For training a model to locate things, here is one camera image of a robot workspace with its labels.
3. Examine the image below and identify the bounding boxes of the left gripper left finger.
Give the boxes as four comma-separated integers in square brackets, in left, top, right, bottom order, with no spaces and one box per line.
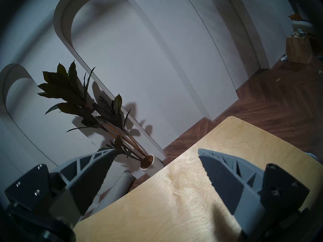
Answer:
[5,148,118,225]

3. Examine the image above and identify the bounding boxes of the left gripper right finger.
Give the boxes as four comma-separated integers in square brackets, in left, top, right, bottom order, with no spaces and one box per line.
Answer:
[198,148,310,235]

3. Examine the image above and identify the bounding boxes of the trash bin with white bag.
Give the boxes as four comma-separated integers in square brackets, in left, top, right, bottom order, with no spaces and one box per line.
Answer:
[304,152,320,162]

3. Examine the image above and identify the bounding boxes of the light wooden table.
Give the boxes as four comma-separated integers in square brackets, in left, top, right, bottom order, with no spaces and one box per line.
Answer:
[73,116,323,242]

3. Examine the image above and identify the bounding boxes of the tall green leafy plant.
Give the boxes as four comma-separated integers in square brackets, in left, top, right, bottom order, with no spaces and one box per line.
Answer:
[37,60,155,166]

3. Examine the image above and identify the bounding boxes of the wooden cube box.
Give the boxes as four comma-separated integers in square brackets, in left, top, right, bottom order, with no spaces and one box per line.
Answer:
[286,35,313,65]

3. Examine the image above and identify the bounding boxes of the white cushioned wooden armchair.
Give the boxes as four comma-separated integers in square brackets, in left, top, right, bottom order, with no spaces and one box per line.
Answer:
[288,13,319,35]

